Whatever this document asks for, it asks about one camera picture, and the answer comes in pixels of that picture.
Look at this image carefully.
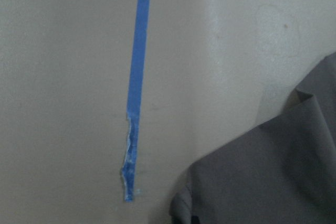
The dark brown t-shirt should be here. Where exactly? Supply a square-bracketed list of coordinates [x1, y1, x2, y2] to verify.
[170, 55, 335, 223]

